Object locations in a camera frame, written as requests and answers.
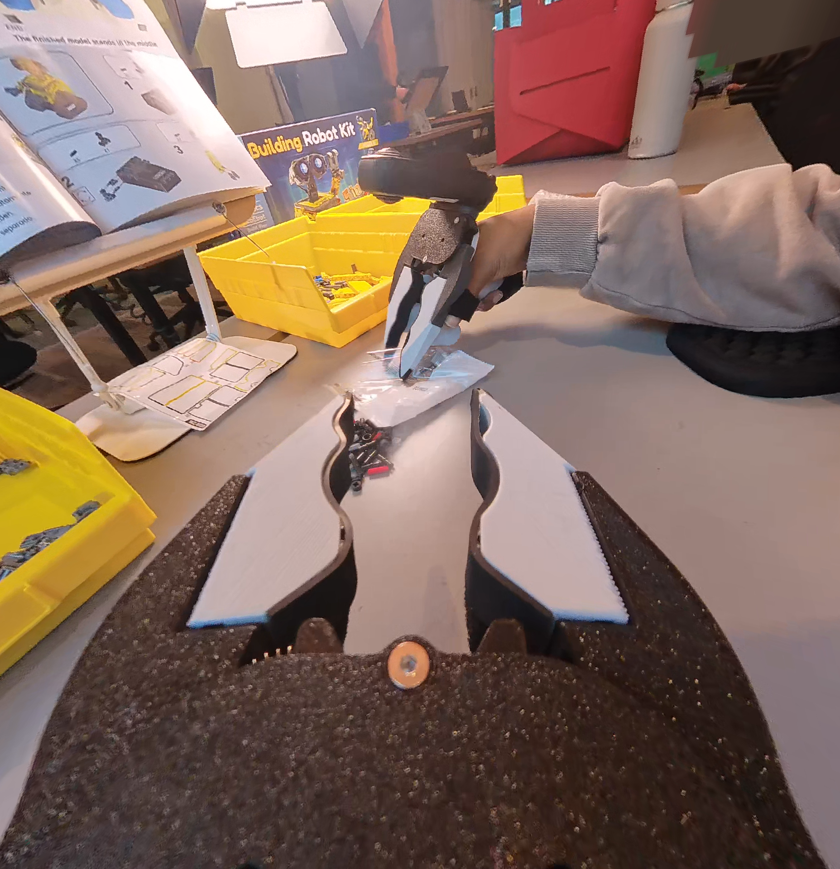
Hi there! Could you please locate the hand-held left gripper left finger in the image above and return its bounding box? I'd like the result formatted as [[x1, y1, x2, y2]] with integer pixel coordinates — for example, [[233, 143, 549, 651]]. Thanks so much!
[[187, 392, 358, 629]]

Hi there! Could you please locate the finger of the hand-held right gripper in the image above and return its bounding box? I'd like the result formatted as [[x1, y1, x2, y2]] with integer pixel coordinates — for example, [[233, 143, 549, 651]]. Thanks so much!
[[383, 261, 421, 373], [399, 275, 463, 381]]

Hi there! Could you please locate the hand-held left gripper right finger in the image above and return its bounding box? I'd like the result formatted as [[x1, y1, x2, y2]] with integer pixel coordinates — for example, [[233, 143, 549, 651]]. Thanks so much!
[[466, 388, 630, 625]]

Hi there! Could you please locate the clear plastic bag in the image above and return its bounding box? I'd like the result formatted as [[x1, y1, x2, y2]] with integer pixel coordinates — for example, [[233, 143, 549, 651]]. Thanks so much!
[[333, 345, 495, 439]]

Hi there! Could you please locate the pile of small building pegs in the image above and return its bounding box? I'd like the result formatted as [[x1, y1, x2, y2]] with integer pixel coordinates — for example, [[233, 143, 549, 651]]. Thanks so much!
[[348, 415, 397, 491]]

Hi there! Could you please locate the person's right forearm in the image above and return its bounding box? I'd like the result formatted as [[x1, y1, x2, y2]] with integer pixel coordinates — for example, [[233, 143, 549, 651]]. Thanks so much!
[[525, 163, 840, 334]]

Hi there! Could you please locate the grey desk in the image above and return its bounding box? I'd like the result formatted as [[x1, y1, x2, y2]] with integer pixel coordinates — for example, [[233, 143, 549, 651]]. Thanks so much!
[[0, 105, 840, 869]]

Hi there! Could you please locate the person's right hand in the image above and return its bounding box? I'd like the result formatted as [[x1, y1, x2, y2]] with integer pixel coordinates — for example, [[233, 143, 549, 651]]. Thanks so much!
[[469, 204, 538, 315]]

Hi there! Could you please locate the heap of yellow bricks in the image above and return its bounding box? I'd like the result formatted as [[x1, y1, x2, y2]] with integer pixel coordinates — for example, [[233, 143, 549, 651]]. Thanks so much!
[[314, 263, 394, 305]]

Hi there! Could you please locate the yellow plastic bin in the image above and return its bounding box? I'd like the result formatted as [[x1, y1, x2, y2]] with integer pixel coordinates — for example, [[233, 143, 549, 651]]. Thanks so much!
[[0, 380, 157, 688], [311, 175, 529, 235], [199, 210, 421, 349]]

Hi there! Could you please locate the robot kit box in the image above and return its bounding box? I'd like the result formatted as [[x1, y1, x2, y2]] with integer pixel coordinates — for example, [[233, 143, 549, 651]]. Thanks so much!
[[238, 109, 381, 225]]

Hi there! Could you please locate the sticker sheet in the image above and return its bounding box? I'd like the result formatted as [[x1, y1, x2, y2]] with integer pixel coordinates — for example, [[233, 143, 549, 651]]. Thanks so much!
[[110, 338, 279, 432]]

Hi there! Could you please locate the red carrier box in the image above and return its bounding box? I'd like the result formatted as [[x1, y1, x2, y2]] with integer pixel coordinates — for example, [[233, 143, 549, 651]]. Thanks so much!
[[493, 0, 658, 167]]

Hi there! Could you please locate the heap of dark grey bricks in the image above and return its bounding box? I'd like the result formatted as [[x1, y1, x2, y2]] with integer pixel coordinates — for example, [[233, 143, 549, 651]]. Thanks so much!
[[0, 458, 103, 593]]

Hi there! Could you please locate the black office chair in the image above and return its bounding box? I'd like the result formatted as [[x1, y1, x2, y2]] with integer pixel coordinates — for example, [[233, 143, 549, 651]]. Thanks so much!
[[729, 37, 840, 174], [67, 261, 220, 368]]

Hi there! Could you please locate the studio light panel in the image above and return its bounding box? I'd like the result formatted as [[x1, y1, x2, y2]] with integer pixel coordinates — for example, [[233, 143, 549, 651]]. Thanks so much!
[[224, 0, 348, 69]]

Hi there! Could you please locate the white bottle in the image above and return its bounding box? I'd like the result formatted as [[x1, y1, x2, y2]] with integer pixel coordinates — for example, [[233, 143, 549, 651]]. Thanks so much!
[[627, 0, 701, 160]]

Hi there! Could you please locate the beige book stand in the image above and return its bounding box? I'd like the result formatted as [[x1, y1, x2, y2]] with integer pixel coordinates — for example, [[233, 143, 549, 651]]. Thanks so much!
[[0, 183, 298, 463]]

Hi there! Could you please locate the open instruction booklet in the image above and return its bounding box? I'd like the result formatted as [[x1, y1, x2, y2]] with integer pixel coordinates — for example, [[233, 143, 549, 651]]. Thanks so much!
[[0, 0, 271, 269]]

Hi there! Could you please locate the thin page holder wire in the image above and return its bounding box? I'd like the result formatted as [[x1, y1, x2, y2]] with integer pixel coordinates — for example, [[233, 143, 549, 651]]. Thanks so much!
[[216, 202, 274, 266]]

